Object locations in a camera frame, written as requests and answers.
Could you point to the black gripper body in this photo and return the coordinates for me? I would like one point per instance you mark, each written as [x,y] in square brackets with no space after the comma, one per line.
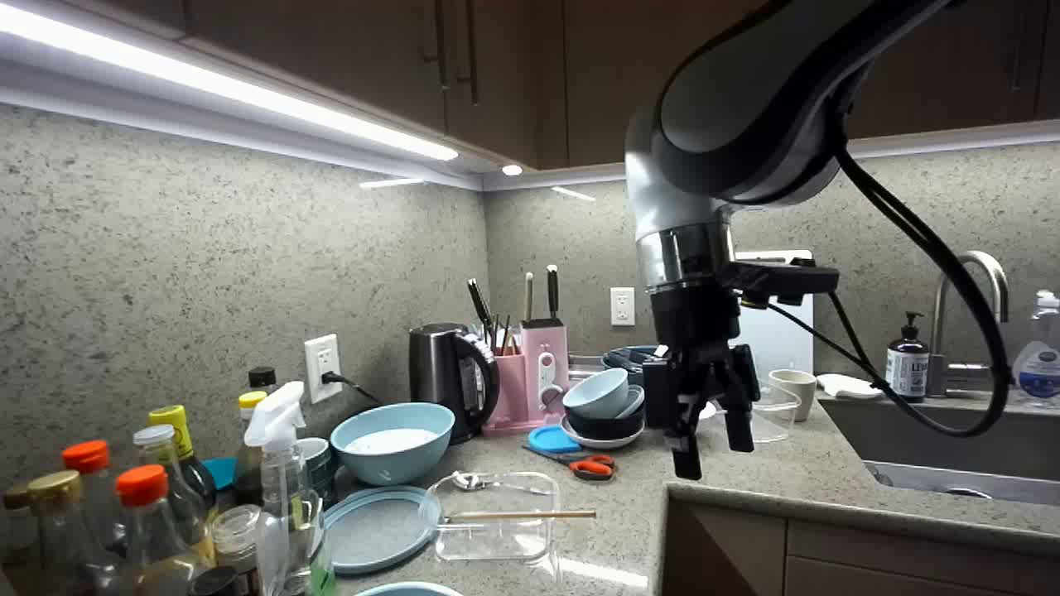
[696,320]

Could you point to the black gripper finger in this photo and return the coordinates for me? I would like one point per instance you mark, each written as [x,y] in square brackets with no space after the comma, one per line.
[736,407]
[686,433]

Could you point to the wooden chopstick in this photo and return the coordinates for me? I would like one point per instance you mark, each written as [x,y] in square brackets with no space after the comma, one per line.
[519,515]

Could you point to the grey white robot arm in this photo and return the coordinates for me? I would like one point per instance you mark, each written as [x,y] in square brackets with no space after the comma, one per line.
[749,100]

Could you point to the large light blue bowl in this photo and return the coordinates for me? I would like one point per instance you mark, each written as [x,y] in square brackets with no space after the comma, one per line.
[391,442]

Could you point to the white cup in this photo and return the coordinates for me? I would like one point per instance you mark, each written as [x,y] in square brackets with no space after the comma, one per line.
[798,390]

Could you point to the white cutting board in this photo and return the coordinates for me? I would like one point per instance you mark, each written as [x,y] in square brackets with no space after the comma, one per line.
[784,331]

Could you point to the white cloth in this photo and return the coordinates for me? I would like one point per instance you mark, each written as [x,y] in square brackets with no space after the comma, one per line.
[851,384]

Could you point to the pink knife block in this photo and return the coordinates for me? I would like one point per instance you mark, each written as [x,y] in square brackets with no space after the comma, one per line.
[545,370]

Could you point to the dark soap dispenser bottle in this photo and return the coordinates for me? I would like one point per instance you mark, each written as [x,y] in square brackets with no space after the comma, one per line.
[909,364]

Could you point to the pink utensil holder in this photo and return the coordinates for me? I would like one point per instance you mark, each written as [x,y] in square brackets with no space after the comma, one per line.
[508,393]

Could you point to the brown lower cabinet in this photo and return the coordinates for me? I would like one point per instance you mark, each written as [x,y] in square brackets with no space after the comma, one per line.
[862,556]

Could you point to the steel kitchen sink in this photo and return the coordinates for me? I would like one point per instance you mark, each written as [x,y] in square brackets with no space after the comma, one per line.
[949,449]

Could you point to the clear rectangular glass container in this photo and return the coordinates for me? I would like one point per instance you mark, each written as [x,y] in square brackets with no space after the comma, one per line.
[499,541]

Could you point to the black electric kettle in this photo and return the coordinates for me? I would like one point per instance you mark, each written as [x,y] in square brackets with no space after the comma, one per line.
[450,376]

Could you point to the silver kitchen faucet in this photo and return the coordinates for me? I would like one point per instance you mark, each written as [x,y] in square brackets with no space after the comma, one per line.
[979,265]

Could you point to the spray bottle with blue liquid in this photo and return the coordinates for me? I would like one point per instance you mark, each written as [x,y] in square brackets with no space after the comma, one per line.
[1042,364]

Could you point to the under cabinet light strip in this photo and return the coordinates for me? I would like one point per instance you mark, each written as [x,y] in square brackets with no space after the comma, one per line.
[219,85]
[961,136]

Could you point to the light blue plate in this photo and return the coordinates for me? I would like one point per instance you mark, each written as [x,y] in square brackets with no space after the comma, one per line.
[378,526]

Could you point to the grey glass jar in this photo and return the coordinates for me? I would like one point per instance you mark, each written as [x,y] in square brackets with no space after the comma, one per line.
[317,462]

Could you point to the white clear spray bottle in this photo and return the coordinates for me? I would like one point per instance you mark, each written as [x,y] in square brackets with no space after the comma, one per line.
[279,452]

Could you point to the black cap bottle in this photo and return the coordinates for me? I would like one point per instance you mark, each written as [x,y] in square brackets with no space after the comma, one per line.
[263,377]

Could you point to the small yellow cap bottle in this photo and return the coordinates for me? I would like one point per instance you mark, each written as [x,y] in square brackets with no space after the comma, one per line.
[254,406]

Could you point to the dark jar with pale lid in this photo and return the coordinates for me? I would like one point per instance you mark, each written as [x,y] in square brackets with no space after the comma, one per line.
[237,533]

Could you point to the yellow cap dark bottle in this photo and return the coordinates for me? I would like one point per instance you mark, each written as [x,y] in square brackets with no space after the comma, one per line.
[175,420]

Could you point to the clear white cap bottle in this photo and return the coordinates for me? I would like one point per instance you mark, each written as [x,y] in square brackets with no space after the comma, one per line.
[153,437]

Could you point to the orange cap bottle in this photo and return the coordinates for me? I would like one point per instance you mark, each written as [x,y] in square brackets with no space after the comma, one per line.
[89,458]
[145,491]

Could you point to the gold cap bottle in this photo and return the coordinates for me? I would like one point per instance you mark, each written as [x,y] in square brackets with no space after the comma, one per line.
[52,519]

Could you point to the narrow white wall switch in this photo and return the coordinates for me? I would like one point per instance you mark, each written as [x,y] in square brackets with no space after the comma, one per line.
[625,305]

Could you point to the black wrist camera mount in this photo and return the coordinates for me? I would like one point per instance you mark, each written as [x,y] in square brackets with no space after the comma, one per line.
[784,276]

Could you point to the white wall outlet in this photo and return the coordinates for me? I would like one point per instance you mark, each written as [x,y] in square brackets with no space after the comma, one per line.
[318,357]

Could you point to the brown upper wall cabinets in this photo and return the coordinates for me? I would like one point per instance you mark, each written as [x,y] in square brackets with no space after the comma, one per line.
[332,44]

